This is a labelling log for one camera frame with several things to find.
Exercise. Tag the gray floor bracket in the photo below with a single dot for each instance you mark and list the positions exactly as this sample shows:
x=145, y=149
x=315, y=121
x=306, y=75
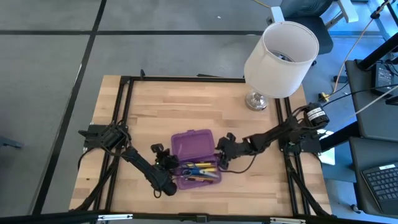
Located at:
x=9, y=142

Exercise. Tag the black diagonal pole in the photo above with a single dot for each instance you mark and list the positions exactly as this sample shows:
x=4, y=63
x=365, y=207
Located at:
x=342, y=137
x=377, y=54

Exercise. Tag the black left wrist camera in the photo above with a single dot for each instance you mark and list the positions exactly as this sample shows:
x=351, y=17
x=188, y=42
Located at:
x=157, y=147

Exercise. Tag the black aluminium table frame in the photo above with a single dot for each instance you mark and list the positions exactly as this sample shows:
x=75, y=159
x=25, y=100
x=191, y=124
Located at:
x=186, y=79

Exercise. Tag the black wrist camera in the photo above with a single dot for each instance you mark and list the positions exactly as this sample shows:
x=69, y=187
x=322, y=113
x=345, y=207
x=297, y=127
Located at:
x=231, y=136
x=157, y=147

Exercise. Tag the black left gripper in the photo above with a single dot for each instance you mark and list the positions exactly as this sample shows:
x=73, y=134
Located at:
x=164, y=160

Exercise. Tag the orange pencil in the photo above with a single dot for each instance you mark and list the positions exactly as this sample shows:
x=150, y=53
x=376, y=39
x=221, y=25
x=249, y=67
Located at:
x=200, y=179

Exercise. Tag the black power adapter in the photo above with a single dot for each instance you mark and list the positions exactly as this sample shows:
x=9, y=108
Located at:
x=384, y=79

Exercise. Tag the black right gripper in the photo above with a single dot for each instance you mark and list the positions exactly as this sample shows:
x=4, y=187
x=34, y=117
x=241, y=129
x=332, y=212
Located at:
x=234, y=149

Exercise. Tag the black overhead gantry bar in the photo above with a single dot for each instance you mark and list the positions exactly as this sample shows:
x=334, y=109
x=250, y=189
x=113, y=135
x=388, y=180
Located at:
x=62, y=217

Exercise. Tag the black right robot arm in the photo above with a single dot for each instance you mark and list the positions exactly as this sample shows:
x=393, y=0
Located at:
x=273, y=137

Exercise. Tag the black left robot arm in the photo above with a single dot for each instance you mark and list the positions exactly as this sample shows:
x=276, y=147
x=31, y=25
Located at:
x=146, y=169

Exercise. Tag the table lamp with white shade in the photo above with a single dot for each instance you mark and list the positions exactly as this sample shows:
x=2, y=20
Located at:
x=280, y=68

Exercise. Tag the gray side desk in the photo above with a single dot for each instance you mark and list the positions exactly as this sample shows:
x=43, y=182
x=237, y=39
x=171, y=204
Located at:
x=357, y=186
x=373, y=118

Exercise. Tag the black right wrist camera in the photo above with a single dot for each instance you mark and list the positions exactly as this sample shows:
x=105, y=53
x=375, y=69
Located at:
x=231, y=136

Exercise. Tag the purple plastic pencil box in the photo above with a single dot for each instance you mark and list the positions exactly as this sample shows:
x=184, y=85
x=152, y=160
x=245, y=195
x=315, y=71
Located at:
x=192, y=144

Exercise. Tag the office chair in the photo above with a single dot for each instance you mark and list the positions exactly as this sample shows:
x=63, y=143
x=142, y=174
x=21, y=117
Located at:
x=311, y=28

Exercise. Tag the yellow plug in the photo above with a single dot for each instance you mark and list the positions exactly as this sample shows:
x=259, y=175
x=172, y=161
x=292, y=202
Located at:
x=325, y=97

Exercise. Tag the black laptop keyboard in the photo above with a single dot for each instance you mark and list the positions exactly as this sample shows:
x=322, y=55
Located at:
x=382, y=186

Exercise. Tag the white paper sheet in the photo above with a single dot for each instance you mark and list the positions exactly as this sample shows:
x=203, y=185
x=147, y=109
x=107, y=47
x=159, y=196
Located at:
x=328, y=157

